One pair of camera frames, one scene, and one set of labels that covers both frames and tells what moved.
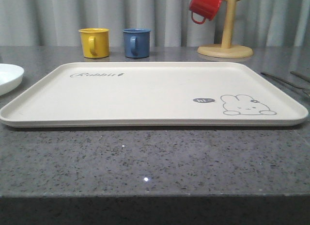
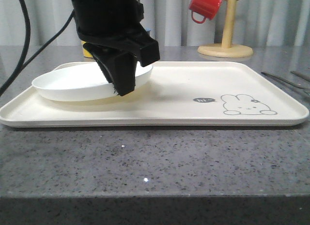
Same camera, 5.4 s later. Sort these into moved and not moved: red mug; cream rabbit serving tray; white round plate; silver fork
Moved: white round plate
Not moved: cream rabbit serving tray; red mug; silver fork
